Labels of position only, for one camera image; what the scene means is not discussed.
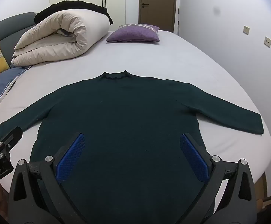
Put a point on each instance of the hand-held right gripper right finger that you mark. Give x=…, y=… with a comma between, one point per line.
x=193, y=155

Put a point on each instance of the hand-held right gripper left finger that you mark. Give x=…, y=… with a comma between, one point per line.
x=71, y=155

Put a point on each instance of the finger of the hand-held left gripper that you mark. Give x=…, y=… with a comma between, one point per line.
x=10, y=136

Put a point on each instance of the dark green sweater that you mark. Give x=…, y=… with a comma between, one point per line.
x=130, y=112

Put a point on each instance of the bed with white sheet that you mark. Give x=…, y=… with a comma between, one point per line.
x=172, y=60

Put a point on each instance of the grey upholstered headboard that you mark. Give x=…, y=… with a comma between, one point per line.
x=9, y=28

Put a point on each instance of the rolled beige duvet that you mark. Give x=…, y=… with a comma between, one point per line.
x=79, y=28

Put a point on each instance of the purple pillow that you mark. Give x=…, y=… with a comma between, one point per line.
x=133, y=33

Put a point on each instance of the black cloth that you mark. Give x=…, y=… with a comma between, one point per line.
x=74, y=4

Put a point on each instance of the brown door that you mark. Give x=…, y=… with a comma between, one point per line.
x=158, y=4

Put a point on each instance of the beige wall socket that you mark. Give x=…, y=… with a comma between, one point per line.
x=267, y=42

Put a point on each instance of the beige wall switch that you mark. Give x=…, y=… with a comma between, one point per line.
x=246, y=29

